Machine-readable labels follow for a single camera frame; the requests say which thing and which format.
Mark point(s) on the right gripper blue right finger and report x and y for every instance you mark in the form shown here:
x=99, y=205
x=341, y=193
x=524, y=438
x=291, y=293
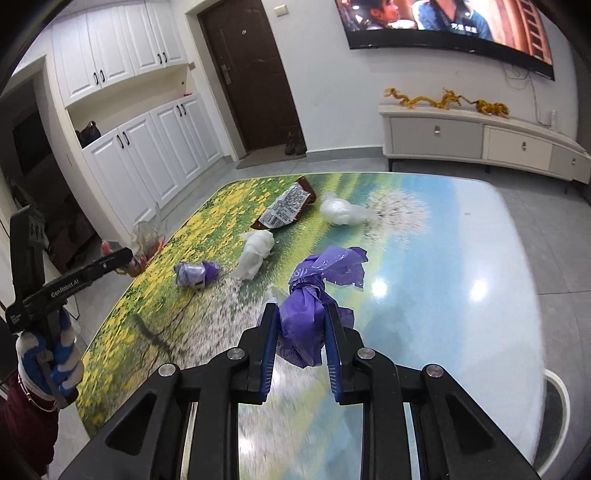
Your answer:
x=339, y=351

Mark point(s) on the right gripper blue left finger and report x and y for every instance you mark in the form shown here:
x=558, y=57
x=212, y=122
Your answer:
x=261, y=344

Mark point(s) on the large purple plastic bag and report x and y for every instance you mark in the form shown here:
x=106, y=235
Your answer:
x=302, y=313

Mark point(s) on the white round trash bin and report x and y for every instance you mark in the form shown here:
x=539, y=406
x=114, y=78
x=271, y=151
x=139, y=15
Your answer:
x=555, y=422

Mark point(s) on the blue white gloved left hand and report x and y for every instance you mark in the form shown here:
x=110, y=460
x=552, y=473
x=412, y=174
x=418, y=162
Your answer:
x=50, y=371

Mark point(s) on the small purple crumpled bag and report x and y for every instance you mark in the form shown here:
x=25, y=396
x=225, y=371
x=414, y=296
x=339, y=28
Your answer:
x=195, y=276

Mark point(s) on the white crumpled tissue near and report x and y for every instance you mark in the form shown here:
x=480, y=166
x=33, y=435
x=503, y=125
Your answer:
x=258, y=245

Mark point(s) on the landscape print table cover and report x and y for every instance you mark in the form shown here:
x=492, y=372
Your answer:
x=448, y=361

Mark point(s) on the white crumpled bag far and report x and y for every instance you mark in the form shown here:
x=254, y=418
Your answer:
x=340, y=212

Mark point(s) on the brown snack wrapper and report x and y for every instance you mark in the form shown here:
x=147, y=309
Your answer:
x=288, y=207

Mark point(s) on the pair of dark shoes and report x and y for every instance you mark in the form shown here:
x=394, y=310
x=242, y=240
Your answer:
x=295, y=144

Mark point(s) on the white tv cabinet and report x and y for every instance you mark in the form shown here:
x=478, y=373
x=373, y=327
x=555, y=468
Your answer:
x=427, y=133

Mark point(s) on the golden dragon ornament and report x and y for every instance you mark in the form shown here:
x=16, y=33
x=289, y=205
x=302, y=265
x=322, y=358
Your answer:
x=448, y=99

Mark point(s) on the dark brown entrance door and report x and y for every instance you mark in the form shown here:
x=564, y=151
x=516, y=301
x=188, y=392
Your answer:
x=247, y=61

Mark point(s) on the white power strip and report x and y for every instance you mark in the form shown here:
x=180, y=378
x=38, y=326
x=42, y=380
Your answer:
x=553, y=120

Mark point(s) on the white wall cabinets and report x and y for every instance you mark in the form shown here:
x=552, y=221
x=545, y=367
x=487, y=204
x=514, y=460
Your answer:
x=123, y=74

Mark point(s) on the white light switch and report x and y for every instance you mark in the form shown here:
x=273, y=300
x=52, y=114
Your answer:
x=281, y=10

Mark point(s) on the wall mounted television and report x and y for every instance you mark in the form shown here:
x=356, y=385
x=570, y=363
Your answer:
x=510, y=31

